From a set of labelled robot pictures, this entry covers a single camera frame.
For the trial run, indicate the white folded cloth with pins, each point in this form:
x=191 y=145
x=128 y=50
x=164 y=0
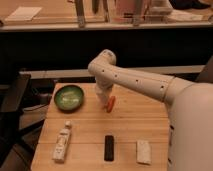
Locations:
x=143 y=152

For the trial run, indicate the green ceramic bowl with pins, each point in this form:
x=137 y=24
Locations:
x=69 y=97

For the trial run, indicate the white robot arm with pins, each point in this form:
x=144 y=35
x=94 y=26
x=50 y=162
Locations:
x=189 y=105

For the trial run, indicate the white paper sheet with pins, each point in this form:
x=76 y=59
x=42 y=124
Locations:
x=23 y=14

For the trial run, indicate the black chair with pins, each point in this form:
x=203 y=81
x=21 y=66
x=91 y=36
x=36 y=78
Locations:
x=10 y=112

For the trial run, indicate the black remote control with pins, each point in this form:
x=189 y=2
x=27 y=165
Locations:
x=109 y=148

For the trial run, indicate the white squeeze bottle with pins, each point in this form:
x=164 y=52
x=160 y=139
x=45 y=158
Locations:
x=62 y=142

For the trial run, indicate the grey metal rail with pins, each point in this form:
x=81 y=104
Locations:
x=76 y=73

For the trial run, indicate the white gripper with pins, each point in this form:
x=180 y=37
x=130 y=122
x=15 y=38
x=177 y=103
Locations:
x=103 y=87

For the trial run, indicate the orange carrot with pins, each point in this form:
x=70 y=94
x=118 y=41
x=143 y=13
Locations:
x=111 y=103

